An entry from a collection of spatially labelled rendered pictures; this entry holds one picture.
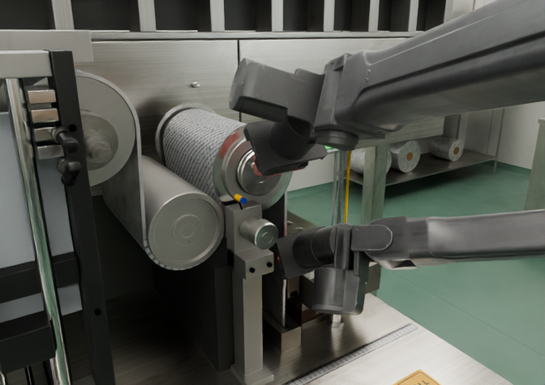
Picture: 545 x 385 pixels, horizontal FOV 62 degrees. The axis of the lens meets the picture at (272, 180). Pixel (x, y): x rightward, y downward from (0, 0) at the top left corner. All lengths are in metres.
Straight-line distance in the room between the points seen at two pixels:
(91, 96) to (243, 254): 0.31
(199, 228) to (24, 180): 0.30
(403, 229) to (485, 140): 5.21
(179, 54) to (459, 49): 0.76
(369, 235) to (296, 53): 0.61
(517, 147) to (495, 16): 5.37
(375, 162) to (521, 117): 4.06
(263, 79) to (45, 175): 0.24
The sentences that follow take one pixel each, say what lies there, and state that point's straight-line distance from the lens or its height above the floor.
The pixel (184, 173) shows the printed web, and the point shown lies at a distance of 0.83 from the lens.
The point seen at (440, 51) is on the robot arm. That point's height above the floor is 1.44.
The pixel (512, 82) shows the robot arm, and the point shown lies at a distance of 0.27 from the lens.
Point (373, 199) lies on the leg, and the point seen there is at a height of 0.89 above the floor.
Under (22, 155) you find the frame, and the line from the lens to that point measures 0.48.
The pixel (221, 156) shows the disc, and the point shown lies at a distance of 0.68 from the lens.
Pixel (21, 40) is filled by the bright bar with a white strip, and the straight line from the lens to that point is 0.56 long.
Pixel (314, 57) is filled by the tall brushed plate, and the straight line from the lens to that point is 1.17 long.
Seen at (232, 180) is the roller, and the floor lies 1.24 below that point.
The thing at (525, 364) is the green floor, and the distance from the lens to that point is 2.55.
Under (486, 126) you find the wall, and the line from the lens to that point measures 5.80.
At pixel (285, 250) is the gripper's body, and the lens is 0.73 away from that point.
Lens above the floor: 1.46
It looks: 18 degrees down
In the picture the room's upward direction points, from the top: straight up
